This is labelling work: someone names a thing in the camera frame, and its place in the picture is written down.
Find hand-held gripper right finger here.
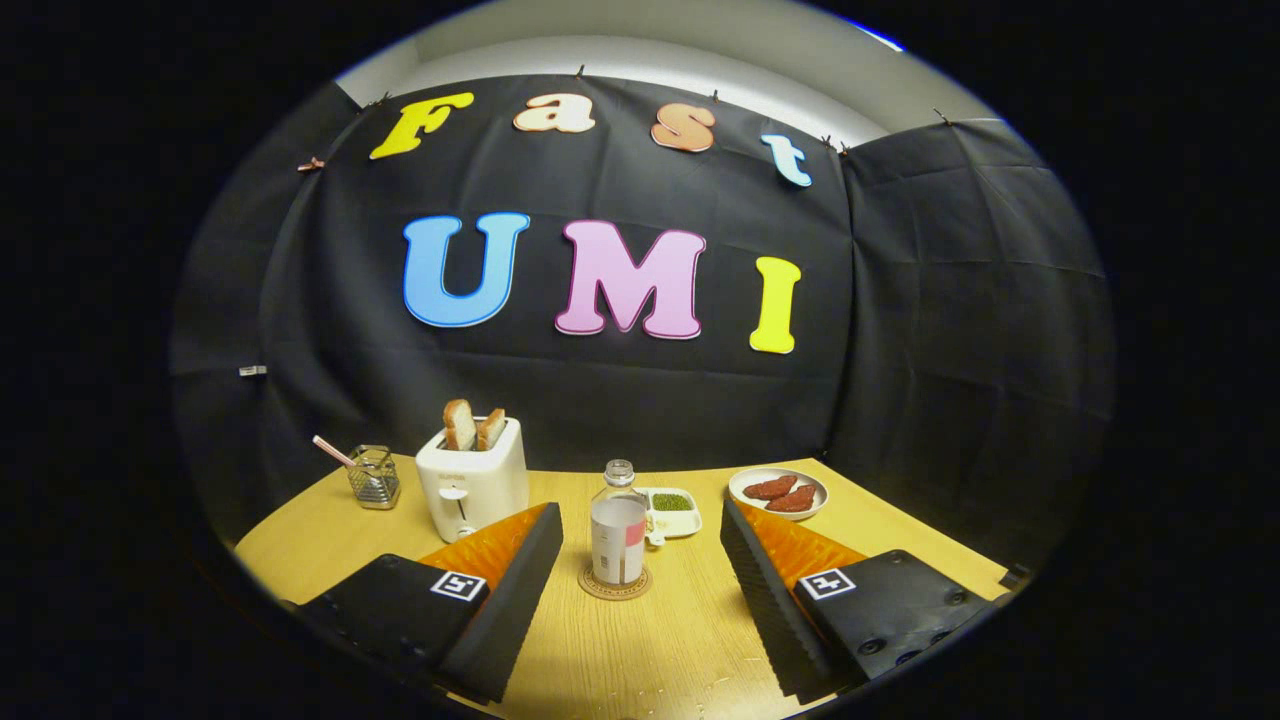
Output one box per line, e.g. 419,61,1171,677
718,497,1001,706

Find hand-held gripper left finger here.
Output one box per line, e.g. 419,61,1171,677
297,502,565,706

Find round brown coaster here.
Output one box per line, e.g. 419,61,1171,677
578,563,653,601

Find clear juice bottle white label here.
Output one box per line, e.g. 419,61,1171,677
590,459,648,587

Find white round plate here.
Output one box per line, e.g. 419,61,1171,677
728,467,830,521

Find white toaster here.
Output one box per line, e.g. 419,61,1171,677
415,417,530,544

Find small white divided dish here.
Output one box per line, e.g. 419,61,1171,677
636,487,703,547

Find wooden table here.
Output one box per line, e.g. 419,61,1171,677
232,455,1011,720

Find black backdrop cloth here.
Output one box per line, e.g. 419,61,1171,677
170,75,1116,571

